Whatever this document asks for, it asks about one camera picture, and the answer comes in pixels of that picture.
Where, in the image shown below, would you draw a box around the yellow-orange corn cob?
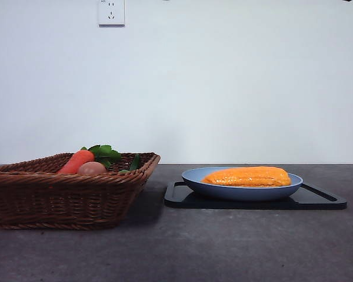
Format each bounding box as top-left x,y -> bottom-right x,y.
201,166 -> 292,188

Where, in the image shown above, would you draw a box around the blue round plate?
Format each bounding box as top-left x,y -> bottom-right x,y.
181,166 -> 304,202

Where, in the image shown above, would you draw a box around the brown wicker basket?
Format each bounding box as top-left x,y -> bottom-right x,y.
0,152 -> 161,230

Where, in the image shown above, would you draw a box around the green pepper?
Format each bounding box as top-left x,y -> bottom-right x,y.
118,154 -> 141,173

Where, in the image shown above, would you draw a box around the black rectangular tray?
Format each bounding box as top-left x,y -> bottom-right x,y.
164,180 -> 348,210

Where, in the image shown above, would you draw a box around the green leafy vegetable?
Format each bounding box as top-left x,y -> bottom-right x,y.
80,144 -> 123,168

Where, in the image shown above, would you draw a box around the brown egg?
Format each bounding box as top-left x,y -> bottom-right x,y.
76,161 -> 108,176

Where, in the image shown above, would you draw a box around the orange carrot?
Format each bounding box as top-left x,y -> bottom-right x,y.
56,149 -> 95,174

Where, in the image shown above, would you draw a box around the white wall socket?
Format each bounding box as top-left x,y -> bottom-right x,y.
98,0 -> 125,28

